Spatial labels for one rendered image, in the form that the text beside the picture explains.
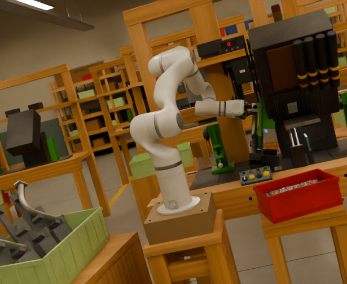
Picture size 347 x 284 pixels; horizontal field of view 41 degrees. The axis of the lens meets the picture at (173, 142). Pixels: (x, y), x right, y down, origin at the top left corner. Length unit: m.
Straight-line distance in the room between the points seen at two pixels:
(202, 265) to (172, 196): 0.30
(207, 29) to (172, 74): 0.76
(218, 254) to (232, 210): 0.43
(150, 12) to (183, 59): 0.78
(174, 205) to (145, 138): 0.30
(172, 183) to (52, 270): 0.58
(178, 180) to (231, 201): 0.43
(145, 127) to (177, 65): 0.36
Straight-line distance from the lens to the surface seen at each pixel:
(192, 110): 2.90
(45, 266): 1.86
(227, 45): 2.68
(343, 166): 2.26
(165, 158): 1.90
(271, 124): 2.43
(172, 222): 1.89
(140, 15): 2.86
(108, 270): 2.11
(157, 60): 2.19
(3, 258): 2.10
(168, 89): 2.01
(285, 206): 1.97
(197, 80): 2.39
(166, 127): 1.86
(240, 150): 2.83
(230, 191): 2.26
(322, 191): 2.01
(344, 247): 2.06
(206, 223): 1.88
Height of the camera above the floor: 1.48
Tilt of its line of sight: 8 degrees down
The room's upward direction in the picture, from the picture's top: 15 degrees counter-clockwise
